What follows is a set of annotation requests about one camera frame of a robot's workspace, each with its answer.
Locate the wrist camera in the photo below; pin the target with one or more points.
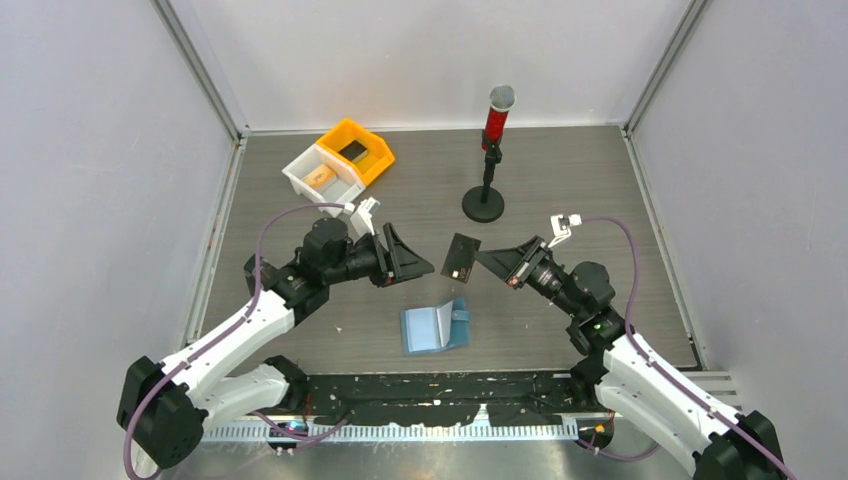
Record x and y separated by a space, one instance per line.
361 216
562 226

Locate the orange plastic bin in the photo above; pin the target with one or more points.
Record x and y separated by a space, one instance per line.
380 157

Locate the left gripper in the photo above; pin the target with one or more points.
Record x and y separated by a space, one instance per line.
406 264

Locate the black credit card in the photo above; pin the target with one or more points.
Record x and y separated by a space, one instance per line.
460 258

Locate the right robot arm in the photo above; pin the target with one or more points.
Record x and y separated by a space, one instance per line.
621 372

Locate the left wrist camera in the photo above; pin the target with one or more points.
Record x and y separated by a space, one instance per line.
361 216

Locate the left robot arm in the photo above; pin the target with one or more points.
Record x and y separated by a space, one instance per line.
167 406

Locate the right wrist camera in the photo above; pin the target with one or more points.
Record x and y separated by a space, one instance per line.
562 226

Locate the blue leather card holder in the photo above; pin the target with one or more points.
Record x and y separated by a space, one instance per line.
427 330

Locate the white plastic bin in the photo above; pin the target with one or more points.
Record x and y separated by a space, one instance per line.
346 188

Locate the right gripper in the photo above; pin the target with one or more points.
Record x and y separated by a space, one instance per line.
516 265

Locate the tan card in white bin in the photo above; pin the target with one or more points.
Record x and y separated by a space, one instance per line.
320 177

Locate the red microphone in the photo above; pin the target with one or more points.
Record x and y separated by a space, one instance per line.
502 98

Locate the clear plastic holder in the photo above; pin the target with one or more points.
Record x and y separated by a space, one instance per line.
257 270

